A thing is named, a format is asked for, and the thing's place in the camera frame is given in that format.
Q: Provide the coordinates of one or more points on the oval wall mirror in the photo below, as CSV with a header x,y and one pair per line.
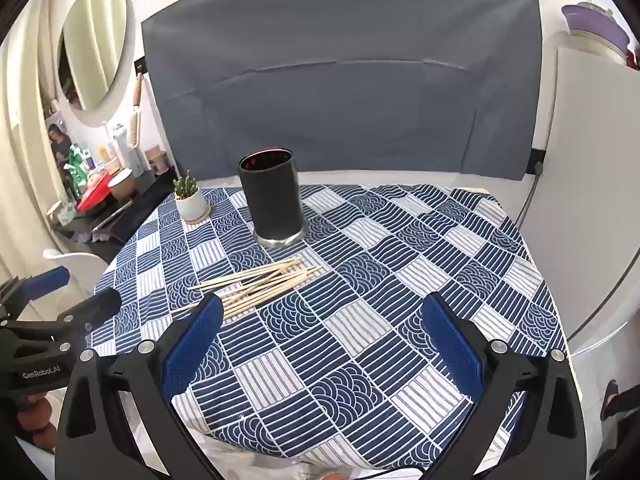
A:
x,y
92,50

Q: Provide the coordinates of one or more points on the beige bowl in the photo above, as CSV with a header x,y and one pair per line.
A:
x,y
121,184

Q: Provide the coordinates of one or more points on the white chair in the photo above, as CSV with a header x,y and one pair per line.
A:
x,y
75,260

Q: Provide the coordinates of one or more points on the person's left hand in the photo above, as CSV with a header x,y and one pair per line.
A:
x,y
37,422

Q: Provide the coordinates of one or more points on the pile of wooden chopsticks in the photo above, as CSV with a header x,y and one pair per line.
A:
x,y
255,285

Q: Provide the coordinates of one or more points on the black cylindrical utensil holder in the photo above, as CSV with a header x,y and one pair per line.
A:
x,y
270,195

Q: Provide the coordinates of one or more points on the purple pot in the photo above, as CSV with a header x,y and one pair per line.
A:
x,y
595,25

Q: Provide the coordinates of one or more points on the cream curtain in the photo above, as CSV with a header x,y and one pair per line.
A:
x,y
25,160

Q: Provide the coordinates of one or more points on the white bottle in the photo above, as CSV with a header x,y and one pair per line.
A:
x,y
117,145

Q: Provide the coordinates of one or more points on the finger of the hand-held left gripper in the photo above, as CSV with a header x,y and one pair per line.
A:
x,y
50,277
95,304

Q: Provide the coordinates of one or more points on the pink lidded jar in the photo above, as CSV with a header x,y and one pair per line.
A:
x,y
159,161

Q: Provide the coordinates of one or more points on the green bottle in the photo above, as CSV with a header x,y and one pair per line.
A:
x,y
76,165

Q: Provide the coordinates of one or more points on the grey cloth backdrop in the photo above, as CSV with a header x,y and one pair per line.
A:
x,y
340,85

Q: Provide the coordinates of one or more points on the blue white patterned tablecloth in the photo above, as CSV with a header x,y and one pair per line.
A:
x,y
360,280

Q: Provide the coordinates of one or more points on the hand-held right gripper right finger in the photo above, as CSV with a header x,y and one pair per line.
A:
x,y
452,350

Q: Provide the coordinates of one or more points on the black side table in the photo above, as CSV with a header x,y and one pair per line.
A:
x,y
125,215

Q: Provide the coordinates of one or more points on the dark shoe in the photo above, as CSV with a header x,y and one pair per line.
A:
x,y
611,400

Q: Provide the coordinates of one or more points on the white cabinet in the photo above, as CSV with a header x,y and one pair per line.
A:
x,y
585,185

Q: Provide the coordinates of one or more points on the red bowl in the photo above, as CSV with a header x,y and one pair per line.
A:
x,y
95,191

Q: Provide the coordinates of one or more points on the hanging wooden brush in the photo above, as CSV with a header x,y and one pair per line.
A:
x,y
134,120

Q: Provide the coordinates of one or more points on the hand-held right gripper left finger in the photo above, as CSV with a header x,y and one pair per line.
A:
x,y
192,350

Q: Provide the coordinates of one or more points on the small potted succulent plant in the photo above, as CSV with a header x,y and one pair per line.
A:
x,y
190,202

